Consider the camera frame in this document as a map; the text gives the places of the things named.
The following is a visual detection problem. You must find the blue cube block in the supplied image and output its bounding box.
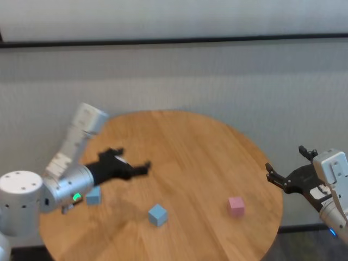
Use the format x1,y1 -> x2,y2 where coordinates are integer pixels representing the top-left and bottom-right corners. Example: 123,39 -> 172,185
86,185 -> 102,206
147,204 -> 169,227

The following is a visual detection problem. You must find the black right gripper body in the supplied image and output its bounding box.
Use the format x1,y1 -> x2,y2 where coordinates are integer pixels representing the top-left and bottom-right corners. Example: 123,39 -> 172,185
282,163 -> 332,213

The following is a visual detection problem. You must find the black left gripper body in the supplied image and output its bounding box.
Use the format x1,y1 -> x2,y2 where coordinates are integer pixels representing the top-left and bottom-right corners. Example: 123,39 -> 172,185
89,153 -> 134,187

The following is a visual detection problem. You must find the black horizontal wall strip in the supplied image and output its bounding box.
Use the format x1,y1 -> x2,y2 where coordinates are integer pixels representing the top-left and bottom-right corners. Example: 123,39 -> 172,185
0,27 -> 348,49

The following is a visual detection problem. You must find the pink cube block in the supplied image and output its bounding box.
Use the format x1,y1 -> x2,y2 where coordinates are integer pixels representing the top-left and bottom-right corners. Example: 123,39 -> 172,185
227,196 -> 245,218

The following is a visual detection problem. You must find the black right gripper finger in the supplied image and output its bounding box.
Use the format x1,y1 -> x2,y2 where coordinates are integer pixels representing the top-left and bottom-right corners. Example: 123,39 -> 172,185
298,145 -> 319,162
265,162 -> 289,191

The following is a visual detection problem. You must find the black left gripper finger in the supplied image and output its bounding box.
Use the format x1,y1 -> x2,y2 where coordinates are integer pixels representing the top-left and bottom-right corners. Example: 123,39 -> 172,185
98,147 -> 125,159
131,160 -> 152,177

